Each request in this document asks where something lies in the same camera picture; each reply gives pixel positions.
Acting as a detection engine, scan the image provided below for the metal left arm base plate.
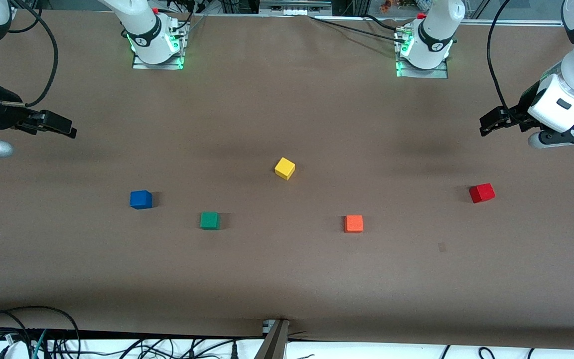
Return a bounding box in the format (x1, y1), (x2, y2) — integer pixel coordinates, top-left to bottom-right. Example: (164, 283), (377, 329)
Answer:
(396, 30), (449, 79)

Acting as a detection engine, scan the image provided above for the yellow wooden block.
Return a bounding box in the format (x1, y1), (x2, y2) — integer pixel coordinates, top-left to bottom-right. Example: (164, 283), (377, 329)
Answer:
(274, 157), (296, 181)

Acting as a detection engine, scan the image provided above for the brown table cover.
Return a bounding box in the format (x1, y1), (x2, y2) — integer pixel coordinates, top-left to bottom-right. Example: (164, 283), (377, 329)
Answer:
(0, 10), (574, 350)

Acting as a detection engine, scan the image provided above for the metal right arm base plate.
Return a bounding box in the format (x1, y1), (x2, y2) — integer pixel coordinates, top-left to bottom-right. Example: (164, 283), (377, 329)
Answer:
(133, 20), (186, 70)

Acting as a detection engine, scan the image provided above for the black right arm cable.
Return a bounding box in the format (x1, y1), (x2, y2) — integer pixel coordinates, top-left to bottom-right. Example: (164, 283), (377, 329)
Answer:
(0, 0), (59, 108)

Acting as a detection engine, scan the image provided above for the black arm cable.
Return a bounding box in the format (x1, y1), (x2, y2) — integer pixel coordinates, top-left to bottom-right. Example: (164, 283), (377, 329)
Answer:
(0, 0), (59, 108)
(486, 0), (513, 110)

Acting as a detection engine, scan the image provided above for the teal floor cable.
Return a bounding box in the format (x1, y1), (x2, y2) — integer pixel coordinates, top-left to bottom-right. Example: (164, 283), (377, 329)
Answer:
(34, 329), (49, 359)

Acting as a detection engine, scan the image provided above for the blue wooden block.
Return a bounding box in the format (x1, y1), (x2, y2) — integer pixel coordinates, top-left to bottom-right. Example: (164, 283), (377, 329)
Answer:
(130, 190), (153, 210)

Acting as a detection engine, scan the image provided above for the red wooden block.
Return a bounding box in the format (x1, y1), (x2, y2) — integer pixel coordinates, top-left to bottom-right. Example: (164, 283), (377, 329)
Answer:
(469, 182), (496, 204)

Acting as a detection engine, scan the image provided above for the black base cable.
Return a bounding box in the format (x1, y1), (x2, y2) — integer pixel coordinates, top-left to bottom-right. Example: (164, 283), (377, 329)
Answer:
(170, 0), (209, 35)
(310, 17), (402, 39)
(363, 14), (403, 31)

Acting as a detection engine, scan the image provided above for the white power strip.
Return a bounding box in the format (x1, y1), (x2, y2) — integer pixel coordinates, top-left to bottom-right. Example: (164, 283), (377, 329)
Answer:
(270, 5), (313, 15)

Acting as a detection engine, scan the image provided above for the aluminium frame rail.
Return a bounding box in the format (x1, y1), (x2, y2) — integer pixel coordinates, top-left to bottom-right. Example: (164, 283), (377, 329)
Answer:
(454, 18), (567, 26)

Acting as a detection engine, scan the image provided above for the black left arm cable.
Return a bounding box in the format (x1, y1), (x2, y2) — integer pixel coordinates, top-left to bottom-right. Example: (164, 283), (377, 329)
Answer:
(486, 0), (513, 110)

